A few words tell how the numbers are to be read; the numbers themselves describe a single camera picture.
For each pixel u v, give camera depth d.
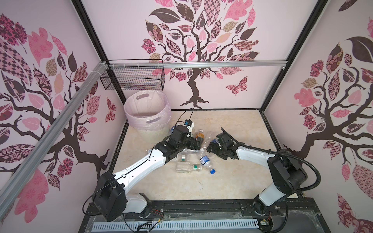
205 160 0.86
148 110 1.04
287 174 0.45
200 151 0.93
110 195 0.40
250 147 0.60
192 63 0.92
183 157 0.90
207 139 0.97
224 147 0.72
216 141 0.74
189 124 0.68
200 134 1.00
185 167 0.88
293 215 0.72
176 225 0.70
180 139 0.59
